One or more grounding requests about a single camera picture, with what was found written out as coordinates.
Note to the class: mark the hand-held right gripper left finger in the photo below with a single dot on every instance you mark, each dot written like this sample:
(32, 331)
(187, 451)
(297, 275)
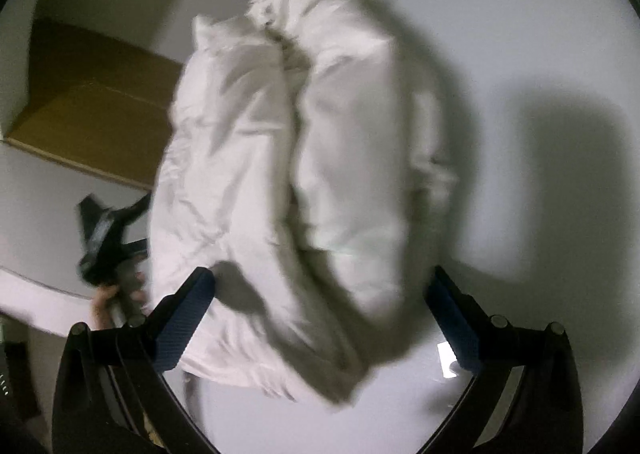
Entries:
(184, 330)

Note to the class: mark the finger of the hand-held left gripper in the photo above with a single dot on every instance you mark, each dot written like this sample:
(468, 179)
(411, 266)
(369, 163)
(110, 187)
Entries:
(132, 212)

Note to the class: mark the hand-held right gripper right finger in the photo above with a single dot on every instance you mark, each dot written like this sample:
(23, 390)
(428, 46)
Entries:
(454, 326)

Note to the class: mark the white puffer jacket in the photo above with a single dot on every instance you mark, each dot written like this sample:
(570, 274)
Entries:
(280, 173)

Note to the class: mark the person's left hand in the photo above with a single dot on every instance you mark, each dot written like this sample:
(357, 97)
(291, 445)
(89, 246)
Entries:
(107, 306)

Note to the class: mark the large flat cardboard box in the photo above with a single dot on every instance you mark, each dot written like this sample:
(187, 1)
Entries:
(95, 103)

